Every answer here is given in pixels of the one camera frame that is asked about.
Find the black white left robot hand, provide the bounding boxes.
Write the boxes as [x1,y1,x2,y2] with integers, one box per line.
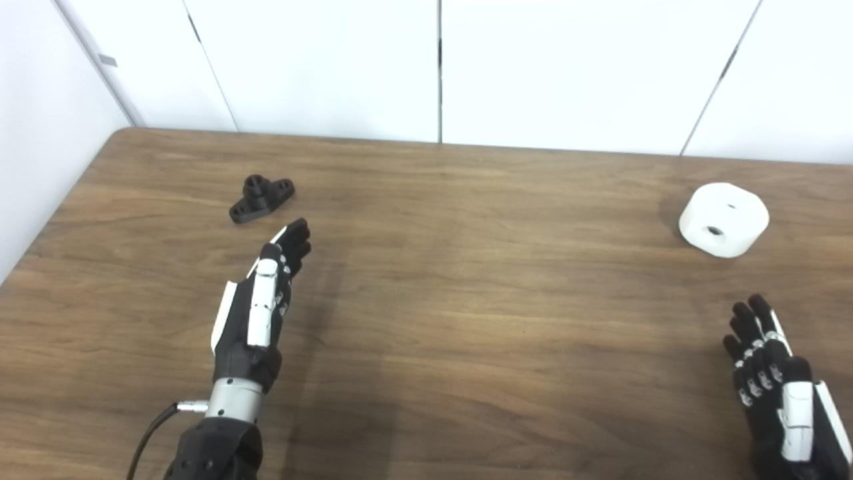
[211,218,313,395]

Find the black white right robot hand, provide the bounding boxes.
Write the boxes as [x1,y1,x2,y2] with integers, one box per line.
[723,294,853,480]

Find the black flanged holder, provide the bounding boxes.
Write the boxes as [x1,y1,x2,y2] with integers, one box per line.
[229,175,296,224]

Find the round white piece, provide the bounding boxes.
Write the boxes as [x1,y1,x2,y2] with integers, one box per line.
[678,183,770,259]

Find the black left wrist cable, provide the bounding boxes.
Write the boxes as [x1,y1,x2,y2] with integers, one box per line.
[126,399,209,480]

